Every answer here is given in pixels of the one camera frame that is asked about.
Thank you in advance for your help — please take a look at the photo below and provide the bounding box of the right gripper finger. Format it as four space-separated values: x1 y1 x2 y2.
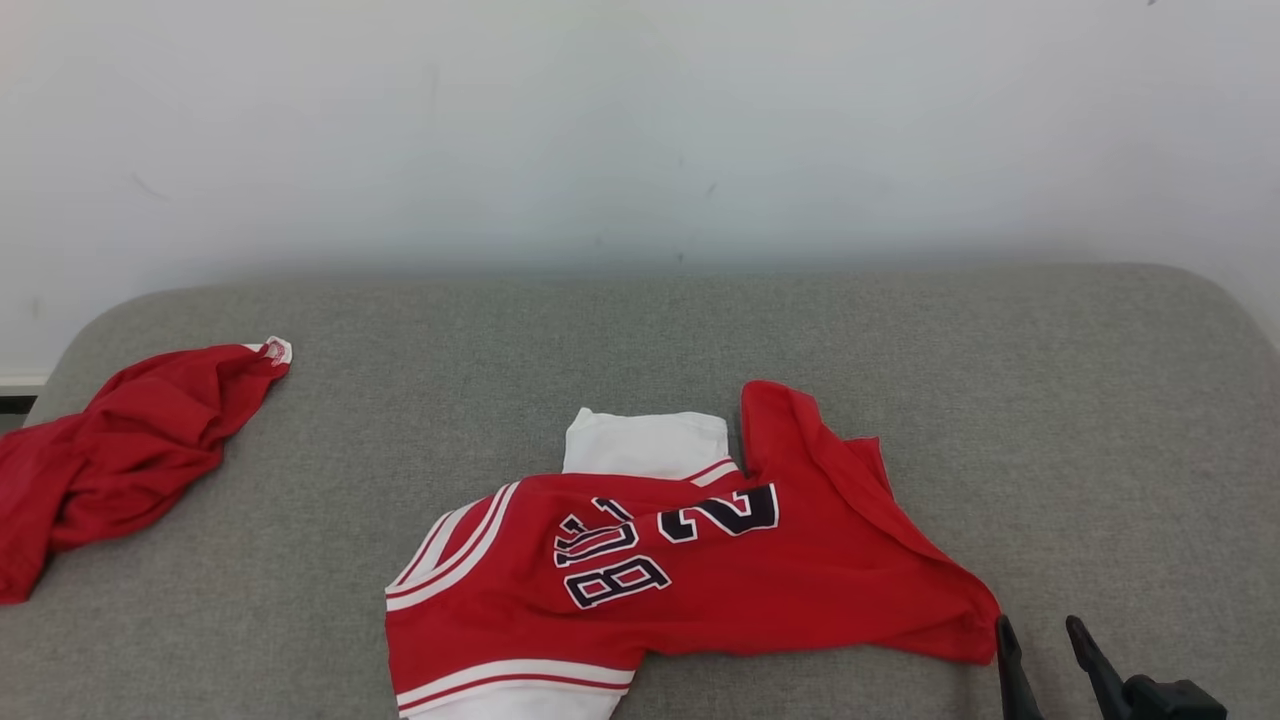
1065 615 1137 720
995 614 1047 720

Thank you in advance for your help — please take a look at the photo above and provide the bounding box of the red basketball jersey number 23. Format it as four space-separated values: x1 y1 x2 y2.
385 380 1003 720

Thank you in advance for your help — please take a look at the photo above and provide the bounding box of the red basketball shorts white waistband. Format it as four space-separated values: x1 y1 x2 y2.
0 337 294 605

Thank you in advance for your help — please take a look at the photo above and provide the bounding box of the grey fabric sofa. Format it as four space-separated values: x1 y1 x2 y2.
0 262 1280 720

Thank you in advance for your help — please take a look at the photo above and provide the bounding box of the white and black baseboard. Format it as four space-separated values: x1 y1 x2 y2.
0 375 51 419

